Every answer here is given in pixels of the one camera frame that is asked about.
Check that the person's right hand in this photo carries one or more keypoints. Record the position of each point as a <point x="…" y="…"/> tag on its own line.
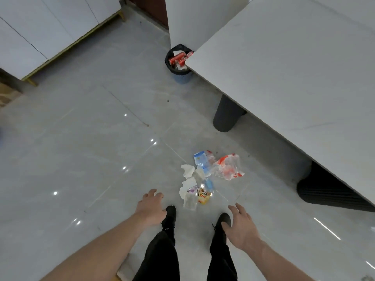
<point x="242" y="231"/>

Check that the person's left hand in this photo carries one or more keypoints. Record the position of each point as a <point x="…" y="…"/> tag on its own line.
<point x="151" y="210"/>

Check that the person's right thumb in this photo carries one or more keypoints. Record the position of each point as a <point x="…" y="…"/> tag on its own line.
<point x="227" y="229"/>

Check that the person's left fingers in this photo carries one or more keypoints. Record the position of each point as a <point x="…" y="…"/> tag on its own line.
<point x="152" y="193"/>

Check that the person's left forearm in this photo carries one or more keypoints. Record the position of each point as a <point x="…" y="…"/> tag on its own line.
<point x="102" y="251"/>

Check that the person's right forearm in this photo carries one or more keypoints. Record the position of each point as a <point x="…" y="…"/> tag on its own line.
<point x="278" y="264"/>

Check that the person's right black shoe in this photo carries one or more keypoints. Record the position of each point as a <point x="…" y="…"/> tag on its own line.
<point x="221" y="220"/>

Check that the person's black shoe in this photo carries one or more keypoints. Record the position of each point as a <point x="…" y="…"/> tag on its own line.
<point x="170" y="217"/>
<point x="221" y="220"/>

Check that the person's left black shoe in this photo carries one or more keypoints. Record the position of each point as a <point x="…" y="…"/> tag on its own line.
<point x="170" y="217"/>

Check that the person's right leg black trousers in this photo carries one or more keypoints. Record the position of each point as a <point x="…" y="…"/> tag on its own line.
<point x="220" y="260"/>

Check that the person's leg black trousers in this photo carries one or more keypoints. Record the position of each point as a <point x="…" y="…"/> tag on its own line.
<point x="220" y="260"/>
<point x="161" y="260"/>

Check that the crumpled white tissue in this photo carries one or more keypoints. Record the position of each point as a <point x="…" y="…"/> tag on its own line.
<point x="184" y="192"/>
<point x="189" y="183"/>
<point x="187" y="170"/>

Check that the clear plastic wrapper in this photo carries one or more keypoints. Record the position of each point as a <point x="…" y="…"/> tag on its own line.
<point x="190" y="201"/>

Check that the yellow snack packet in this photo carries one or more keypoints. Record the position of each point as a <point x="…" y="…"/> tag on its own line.
<point x="203" y="196"/>

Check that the small blue packet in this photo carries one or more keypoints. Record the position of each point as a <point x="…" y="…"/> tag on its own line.
<point x="209" y="184"/>

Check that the blue and white wrapper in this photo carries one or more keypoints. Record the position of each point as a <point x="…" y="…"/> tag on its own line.
<point x="201" y="160"/>

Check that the red and clear plastic bag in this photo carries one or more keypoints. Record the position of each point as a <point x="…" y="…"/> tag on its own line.
<point x="228" y="167"/>

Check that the person's left leg black trousers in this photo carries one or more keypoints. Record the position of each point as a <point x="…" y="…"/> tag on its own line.
<point x="161" y="260"/>

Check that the black ribbed table leg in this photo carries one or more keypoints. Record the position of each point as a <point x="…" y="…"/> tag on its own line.
<point x="325" y="190"/>

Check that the dark grey round table leg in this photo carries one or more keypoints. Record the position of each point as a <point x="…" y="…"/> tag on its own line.
<point x="227" y="115"/>

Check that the blue bin with black liner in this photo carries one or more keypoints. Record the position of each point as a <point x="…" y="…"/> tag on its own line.
<point x="180" y="75"/>

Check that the red drink can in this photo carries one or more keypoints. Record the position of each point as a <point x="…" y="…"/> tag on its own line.
<point x="175" y="58"/>
<point x="185" y="59"/>

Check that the white tissue in bin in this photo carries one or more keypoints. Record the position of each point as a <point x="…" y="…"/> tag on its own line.
<point x="177" y="52"/>

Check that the brown wooden furniture piece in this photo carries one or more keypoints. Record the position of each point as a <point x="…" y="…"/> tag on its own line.
<point x="8" y="95"/>

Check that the brown wooden door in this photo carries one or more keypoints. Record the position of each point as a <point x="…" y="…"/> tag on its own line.
<point x="152" y="8"/>

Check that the white cabinet with gold legs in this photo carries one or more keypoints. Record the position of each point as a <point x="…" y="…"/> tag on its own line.
<point x="44" y="29"/>

